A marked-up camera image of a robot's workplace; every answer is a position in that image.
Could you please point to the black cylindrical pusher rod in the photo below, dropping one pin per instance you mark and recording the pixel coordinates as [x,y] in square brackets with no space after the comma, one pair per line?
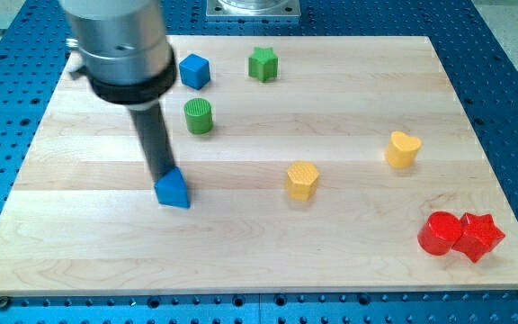
[149,123]

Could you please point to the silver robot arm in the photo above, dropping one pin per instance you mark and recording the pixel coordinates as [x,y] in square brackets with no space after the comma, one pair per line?
[128,61]

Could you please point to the yellow hexagon block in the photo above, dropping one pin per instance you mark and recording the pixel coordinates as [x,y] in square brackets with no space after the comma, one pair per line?
[301,180]

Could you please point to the yellow heart block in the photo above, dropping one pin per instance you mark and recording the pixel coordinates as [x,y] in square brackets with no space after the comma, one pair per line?
[402,149]

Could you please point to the green cylinder block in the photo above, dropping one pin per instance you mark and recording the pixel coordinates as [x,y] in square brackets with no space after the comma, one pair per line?
[198,116]

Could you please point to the blue cube block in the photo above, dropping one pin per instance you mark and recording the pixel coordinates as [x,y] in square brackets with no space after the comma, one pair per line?
[195,71]

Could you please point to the blue triangle block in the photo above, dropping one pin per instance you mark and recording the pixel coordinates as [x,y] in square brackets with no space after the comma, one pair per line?
[171,190]

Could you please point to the green star block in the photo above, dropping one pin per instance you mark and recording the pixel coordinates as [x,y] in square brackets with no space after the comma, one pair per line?
[263,64]

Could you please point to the wooden board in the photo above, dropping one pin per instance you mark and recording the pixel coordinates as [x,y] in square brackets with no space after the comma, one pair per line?
[83,219]

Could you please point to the red cylinder block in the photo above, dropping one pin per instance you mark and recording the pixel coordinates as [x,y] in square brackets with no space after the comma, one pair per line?
[440,232]

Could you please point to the red star block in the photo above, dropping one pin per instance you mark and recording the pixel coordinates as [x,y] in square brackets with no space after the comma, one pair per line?
[479,236]

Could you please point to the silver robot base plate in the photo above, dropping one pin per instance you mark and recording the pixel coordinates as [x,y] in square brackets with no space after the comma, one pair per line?
[253,8]

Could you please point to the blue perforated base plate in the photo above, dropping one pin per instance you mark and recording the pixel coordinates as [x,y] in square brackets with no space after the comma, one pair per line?
[33,52]

